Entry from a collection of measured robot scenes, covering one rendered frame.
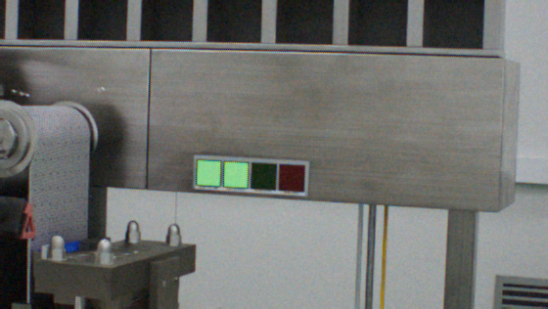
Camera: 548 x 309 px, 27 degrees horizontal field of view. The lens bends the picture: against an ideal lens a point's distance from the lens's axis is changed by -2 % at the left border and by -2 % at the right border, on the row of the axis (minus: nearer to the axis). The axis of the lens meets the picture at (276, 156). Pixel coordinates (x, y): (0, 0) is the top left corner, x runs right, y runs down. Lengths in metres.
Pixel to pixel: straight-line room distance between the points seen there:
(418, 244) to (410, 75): 2.45
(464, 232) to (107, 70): 0.83
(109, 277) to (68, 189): 0.30
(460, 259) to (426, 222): 2.23
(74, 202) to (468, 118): 0.81
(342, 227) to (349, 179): 2.44
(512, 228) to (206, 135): 2.39
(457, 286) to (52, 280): 0.85
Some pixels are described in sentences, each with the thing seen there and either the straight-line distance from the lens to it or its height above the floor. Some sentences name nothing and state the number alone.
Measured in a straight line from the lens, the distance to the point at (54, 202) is 2.34.
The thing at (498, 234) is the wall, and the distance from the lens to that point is 4.66.
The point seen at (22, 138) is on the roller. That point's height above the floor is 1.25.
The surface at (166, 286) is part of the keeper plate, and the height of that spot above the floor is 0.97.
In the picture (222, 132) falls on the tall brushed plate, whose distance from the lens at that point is 2.43.
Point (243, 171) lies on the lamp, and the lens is 2.41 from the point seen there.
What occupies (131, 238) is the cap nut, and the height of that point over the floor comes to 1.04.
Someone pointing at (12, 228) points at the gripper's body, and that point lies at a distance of 2.13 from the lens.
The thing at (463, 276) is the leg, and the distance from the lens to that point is 2.48.
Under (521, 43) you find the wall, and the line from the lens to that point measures 4.63.
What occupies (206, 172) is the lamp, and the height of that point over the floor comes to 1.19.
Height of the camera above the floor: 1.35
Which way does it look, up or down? 3 degrees down
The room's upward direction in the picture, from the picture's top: 2 degrees clockwise
